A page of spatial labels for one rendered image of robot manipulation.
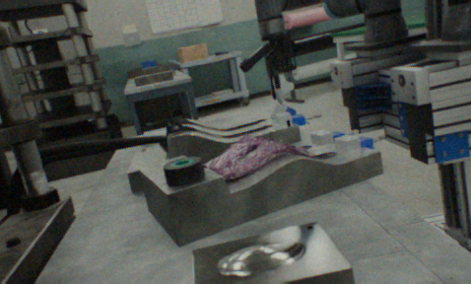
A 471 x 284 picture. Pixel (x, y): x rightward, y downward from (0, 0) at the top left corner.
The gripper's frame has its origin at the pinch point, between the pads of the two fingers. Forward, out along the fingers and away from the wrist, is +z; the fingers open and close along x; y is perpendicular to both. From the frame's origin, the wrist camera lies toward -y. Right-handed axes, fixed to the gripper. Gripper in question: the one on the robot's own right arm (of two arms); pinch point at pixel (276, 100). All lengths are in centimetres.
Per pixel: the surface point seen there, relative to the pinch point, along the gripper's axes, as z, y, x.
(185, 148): 5.0, -30.9, -17.6
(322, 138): 7.2, 4.5, -30.8
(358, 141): 7.1, 10.1, -40.4
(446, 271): 14, 3, -86
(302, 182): 10, -7, -52
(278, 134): 6.8, -4.4, -17.7
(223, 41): -8, 46, 641
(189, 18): -54, 0, 636
